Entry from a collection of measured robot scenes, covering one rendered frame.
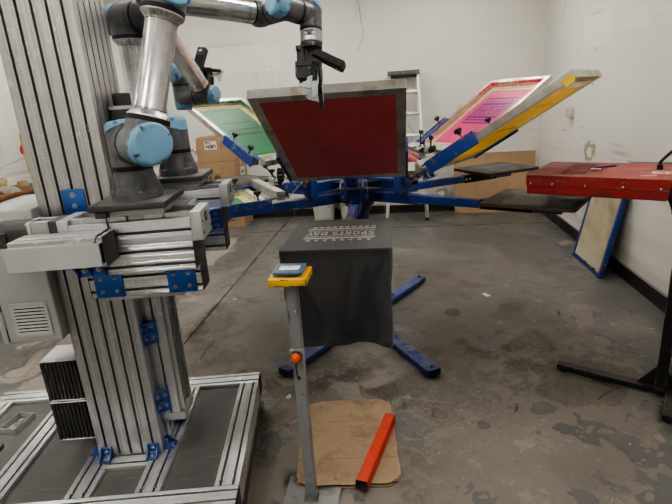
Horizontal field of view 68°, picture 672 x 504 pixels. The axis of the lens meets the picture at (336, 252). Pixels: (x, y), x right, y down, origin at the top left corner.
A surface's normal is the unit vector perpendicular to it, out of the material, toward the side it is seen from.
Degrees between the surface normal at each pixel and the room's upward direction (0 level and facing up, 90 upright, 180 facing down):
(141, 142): 98
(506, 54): 90
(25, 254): 90
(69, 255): 90
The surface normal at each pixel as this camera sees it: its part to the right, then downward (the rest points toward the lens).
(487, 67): -0.11, 0.30
